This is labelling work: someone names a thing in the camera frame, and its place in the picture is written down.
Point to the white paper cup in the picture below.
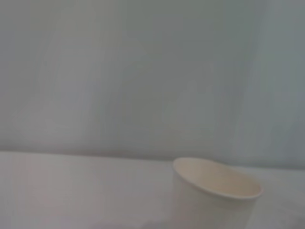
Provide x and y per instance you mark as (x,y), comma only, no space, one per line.
(202,210)

